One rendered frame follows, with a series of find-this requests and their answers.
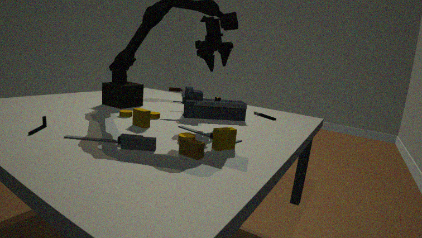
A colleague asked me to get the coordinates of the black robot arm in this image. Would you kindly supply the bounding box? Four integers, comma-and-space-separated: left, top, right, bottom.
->
109, 0, 238, 85

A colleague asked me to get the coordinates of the black l-shaped bar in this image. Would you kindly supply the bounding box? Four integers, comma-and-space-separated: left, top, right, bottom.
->
28, 116, 47, 135

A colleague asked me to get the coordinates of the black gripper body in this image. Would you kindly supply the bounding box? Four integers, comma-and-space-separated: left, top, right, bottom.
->
196, 31, 233, 56

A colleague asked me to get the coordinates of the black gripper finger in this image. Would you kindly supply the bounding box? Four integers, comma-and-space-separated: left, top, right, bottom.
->
218, 49, 232, 66
200, 55, 215, 71

